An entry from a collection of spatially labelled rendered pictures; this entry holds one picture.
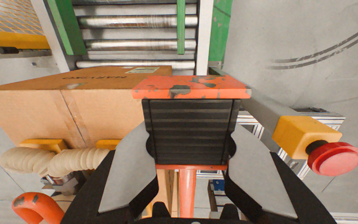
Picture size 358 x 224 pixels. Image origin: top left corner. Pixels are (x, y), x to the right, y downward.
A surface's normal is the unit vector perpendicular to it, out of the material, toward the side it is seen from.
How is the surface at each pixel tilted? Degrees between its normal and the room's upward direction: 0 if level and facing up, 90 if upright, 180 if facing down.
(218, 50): 0
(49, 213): 52
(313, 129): 90
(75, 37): 90
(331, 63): 0
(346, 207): 90
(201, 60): 0
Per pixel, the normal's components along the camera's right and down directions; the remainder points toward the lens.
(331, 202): 0.00, -0.89
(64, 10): 1.00, 0.01
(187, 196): -0.03, 0.46
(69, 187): 0.85, 0.22
